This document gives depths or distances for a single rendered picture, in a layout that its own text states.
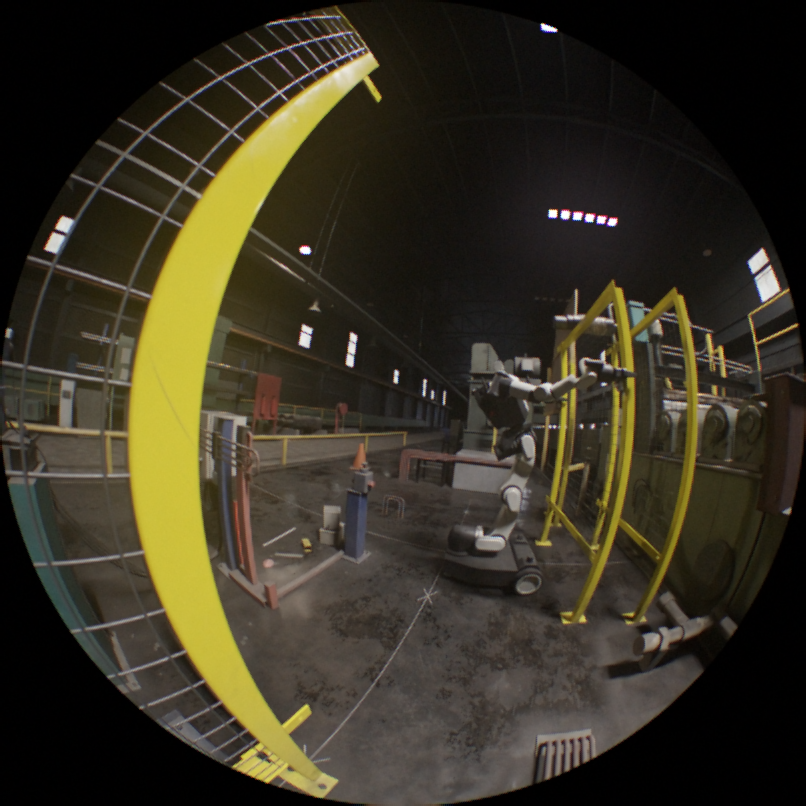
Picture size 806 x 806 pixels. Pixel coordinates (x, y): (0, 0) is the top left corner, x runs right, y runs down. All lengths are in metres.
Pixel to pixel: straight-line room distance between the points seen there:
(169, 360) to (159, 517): 0.09
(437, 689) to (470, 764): 0.39
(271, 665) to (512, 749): 0.94
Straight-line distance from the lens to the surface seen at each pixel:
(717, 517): 1.92
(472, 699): 1.22
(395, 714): 1.14
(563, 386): 1.26
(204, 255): 0.19
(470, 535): 1.73
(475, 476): 4.01
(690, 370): 1.54
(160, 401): 0.16
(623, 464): 1.32
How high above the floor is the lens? 1.06
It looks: 3 degrees up
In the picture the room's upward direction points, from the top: 5 degrees clockwise
